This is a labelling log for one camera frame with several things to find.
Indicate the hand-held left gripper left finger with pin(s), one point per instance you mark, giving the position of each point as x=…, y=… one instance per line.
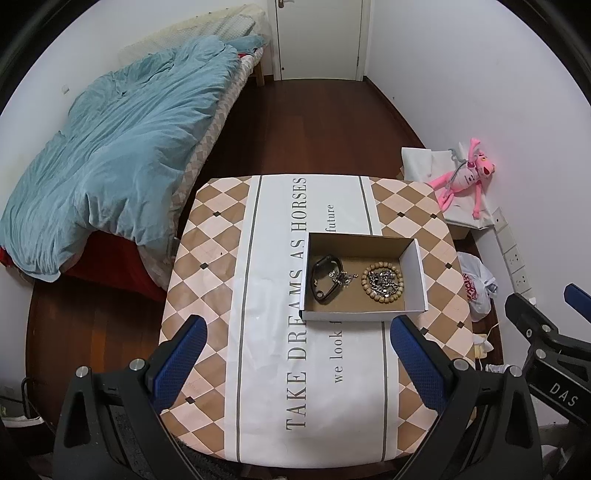
x=181, y=362

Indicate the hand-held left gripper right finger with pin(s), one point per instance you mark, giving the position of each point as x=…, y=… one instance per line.
x=415, y=360

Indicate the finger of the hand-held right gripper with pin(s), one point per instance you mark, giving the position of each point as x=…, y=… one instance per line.
x=531, y=318
x=581, y=300

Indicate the white cardboard box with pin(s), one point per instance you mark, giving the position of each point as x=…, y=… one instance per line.
x=351, y=316

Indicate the black smart band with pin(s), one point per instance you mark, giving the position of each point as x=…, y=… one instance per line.
x=323, y=295

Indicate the white power strip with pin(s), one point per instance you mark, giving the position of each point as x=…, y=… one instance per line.
x=515, y=263

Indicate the pale yellow small object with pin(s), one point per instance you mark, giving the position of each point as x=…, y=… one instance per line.
x=481, y=350

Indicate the white plastic bag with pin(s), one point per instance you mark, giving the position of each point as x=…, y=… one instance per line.
x=478, y=286

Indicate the checkered printed tablecloth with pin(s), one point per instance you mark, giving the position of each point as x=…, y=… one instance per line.
x=268, y=369

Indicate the red bed skirt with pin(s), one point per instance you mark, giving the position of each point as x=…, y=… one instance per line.
x=111, y=263

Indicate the white cloth bag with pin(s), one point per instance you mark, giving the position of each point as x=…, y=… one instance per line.
x=461, y=214

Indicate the pink plush toy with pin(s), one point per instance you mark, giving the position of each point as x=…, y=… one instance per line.
x=464, y=177

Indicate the blue quilt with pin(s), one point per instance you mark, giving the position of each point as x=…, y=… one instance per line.
x=115, y=157

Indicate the white door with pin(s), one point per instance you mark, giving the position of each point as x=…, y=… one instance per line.
x=318, y=41

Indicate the wooden bed frame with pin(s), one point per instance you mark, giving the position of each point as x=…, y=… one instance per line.
x=260, y=71

